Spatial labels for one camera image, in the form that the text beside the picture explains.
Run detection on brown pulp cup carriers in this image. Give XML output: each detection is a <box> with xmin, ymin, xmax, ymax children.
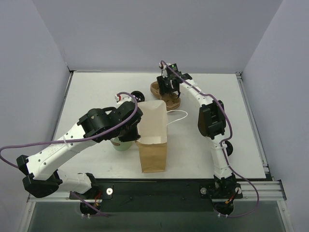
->
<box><xmin>150</xmin><ymin>81</ymin><xmax>181</xmax><ymax>111</ymax></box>

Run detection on brown paper bag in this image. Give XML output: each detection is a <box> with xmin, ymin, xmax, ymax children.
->
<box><xmin>134</xmin><ymin>100</ymin><xmax>188</xmax><ymax>174</ymax></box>

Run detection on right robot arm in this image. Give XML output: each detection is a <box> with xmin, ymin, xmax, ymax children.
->
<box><xmin>157</xmin><ymin>61</ymin><xmax>235</xmax><ymax>197</ymax></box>

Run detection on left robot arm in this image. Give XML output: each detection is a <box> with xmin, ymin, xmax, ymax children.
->
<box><xmin>16</xmin><ymin>101</ymin><xmax>143</xmax><ymax>199</ymax></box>

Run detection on green straw holder cup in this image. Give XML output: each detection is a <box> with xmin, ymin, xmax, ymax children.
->
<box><xmin>111</xmin><ymin>137</ymin><xmax>132</xmax><ymax>151</ymax></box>

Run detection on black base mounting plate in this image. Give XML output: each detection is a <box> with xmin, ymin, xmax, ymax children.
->
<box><xmin>48</xmin><ymin>178</ymin><xmax>244</xmax><ymax>213</ymax></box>

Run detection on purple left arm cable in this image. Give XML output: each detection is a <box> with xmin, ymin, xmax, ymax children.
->
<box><xmin>0</xmin><ymin>91</ymin><xmax>139</xmax><ymax>218</ymax></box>

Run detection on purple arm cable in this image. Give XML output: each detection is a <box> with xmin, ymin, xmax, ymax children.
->
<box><xmin>0</xmin><ymin>91</ymin><xmax>139</xmax><ymax>218</ymax></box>
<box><xmin>160</xmin><ymin>60</ymin><xmax>260</xmax><ymax>219</ymax></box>

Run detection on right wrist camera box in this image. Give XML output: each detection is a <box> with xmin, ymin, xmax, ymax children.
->
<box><xmin>159</xmin><ymin>62</ymin><xmax>170</xmax><ymax>78</ymax></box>

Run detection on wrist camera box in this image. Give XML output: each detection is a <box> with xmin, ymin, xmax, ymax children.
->
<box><xmin>115</xmin><ymin>94</ymin><xmax>134</xmax><ymax>105</ymax></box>
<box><xmin>159</xmin><ymin>62</ymin><xmax>170</xmax><ymax>78</ymax></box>

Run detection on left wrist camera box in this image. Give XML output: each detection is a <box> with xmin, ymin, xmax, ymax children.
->
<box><xmin>115</xmin><ymin>94</ymin><xmax>134</xmax><ymax>105</ymax></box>

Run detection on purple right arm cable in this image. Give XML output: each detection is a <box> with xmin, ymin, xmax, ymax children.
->
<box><xmin>160</xmin><ymin>60</ymin><xmax>260</xmax><ymax>219</ymax></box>

